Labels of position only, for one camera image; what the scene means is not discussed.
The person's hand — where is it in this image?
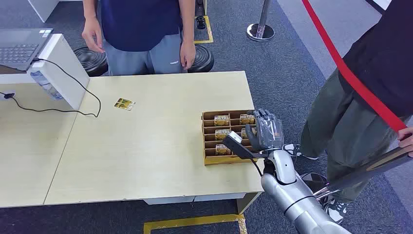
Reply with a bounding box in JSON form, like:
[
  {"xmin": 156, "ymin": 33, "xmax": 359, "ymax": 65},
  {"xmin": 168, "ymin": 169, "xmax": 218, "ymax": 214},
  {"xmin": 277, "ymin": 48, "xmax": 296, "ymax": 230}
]
[{"xmin": 397, "ymin": 126, "xmax": 413, "ymax": 158}]

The person's left hand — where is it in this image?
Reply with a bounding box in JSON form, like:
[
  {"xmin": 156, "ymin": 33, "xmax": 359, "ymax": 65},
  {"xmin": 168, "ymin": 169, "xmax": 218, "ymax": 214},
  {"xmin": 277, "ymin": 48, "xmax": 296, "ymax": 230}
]
[{"xmin": 179, "ymin": 40, "xmax": 197, "ymax": 70}]

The person's right hand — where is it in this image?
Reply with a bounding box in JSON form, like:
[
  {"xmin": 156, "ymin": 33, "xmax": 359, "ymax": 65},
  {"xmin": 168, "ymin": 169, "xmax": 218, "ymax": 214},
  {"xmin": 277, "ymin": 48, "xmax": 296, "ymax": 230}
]
[{"xmin": 81, "ymin": 17, "xmax": 106, "ymax": 54}]

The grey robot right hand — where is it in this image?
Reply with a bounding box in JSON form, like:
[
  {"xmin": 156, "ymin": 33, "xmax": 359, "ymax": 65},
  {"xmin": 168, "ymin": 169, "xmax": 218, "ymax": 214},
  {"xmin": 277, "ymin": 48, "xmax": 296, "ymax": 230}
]
[{"xmin": 245, "ymin": 109, "xmax": 285, "ymax": 152}]

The hotel key card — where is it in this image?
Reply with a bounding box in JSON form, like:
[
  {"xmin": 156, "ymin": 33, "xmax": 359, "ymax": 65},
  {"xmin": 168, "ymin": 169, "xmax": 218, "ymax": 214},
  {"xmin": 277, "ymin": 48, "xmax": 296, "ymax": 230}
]
[
  {"xmin": 214, "ymin": 129, "xmax": 232, "ymax": 141},
  {"xmin": 214, "ymin": 114, "xmax": 231, "ymax": 127},
  {"xmin": 240, "ymin": 127, "xmax": 258, "ymax": 140},
  {"xmin": 215, "ymin": 144, "xmax": 232, "ymax": 156},
  {"xmin": 239, "ymin": 114, "xmax": 256, "ymax": 126}
]

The person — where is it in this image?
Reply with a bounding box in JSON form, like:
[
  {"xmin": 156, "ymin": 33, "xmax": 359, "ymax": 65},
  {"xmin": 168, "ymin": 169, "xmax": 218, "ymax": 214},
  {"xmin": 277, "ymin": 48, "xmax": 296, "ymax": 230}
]
[
  {"xmin": 81, "ymin": 0, "xmax": 197, "ymax": 77},
  {"xmin": 300, "ymin": 0, "xmax": 413, "ymax": 224}
]

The cardboard card holder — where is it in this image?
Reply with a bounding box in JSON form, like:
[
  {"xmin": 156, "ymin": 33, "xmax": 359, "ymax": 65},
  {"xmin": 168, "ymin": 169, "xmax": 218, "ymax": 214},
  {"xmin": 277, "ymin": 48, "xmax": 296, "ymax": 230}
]
[{"xmin": 201, "ymin": 109, "xmax": 260, "ymax": 166}]

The yellow hotel card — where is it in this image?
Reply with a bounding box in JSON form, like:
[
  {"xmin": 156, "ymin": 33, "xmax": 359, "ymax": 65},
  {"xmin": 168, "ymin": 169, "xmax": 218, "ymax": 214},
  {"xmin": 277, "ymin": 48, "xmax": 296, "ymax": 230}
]
[{"xmin": 113, "ymin": 97, "xmax": 136, "ymax": 112}]

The black round stool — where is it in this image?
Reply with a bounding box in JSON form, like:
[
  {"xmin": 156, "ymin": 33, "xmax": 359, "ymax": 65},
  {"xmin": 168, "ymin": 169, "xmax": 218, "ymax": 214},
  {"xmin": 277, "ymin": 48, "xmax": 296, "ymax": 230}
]
[
  {"xmin": 73, "ymin": 46, "xmax": 109, "ymax": 78},
  {"xmin": 188, "ymin": 44, "xmax": 215, "ymax": 74}
]

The yellow floor tape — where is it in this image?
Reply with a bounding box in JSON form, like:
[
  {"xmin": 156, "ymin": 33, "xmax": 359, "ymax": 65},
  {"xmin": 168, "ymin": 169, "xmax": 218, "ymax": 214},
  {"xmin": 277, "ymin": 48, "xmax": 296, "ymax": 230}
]
[
  {"xmin": 143, "ymin": 213, "xmax": 248, "ymax": 234},
  {"xmin": 193, "ymin": 15, "xmax": 215, "ymax": 45}
]

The black white sneaker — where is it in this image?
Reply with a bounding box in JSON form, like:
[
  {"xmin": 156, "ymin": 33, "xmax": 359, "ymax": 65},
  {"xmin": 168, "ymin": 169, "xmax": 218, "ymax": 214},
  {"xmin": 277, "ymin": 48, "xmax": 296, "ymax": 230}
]
[
  {"xmin": 322, "ymin": 195, "xmax": 350, "ymax": 225},
  {"xmin": 282, "ymin": 143, "xmax": 319, "ymax": 161}
]

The black wheeled base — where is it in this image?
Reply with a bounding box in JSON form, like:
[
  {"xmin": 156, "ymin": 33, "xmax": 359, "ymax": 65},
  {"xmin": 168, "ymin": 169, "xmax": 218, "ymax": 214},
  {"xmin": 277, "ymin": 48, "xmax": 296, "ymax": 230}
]
[{"xmin": 195, "ymin": 0, "xmax": 208, "ymax": 30}]

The white stand box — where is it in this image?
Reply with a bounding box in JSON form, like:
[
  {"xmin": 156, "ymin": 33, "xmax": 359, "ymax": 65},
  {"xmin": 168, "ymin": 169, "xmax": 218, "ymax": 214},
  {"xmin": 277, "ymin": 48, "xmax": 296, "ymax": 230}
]
[{"xmin": 0, "ymin": 33, "xmax": 91, "ymax": 111}]

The dark long stick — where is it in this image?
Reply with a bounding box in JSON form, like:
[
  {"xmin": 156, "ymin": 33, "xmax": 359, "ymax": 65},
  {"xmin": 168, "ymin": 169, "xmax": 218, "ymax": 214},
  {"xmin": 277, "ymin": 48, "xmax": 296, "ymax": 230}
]
[{"xmin": 312, "ymin": 145, "xmax": 413, "ymax": 200}]

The white cabinet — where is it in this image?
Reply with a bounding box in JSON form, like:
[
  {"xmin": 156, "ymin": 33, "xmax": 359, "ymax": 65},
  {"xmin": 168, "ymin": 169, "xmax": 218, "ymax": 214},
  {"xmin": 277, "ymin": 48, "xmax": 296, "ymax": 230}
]
[{"xmin": 28, "ymin": 0, "xmax": 61, "ymax": 23}]

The clear water bottle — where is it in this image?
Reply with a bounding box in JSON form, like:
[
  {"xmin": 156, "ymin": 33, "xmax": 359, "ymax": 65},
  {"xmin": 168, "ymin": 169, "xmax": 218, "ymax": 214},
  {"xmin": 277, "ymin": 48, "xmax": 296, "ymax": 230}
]
[{"xmin": 30, "ymin": 70, "xmax": 64, "ymax": 101}]

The grey laptop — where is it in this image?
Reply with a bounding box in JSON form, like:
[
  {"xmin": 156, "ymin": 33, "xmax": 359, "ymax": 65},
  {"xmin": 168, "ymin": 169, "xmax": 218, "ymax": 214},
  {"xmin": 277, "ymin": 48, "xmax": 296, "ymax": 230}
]
[{"xmin": 0, "ymin": 28, "xmax": 54, "ymax": 72}]

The red barrier belt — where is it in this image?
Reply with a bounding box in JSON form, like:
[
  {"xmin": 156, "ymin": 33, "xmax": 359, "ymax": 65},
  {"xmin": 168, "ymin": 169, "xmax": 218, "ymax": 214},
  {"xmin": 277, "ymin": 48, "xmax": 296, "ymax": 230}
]
[{"xmin": 301, "ymin": 0, "xmax": 408, "ymax": 134}]

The black power cable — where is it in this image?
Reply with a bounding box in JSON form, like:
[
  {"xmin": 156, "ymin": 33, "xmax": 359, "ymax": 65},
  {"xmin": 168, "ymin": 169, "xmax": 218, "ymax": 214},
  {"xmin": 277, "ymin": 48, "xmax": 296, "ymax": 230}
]
[{"xmin": 0, "ymin": 58, "xmax": 102, "ymax": 118}]

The chrome stanchion post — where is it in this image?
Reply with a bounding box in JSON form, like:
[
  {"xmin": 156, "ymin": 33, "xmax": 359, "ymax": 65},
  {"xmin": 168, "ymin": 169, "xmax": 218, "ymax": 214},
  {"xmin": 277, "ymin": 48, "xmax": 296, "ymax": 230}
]
[{"xmin": 246, "ymin": 0, "xmax": 276, "ymax": 43}]

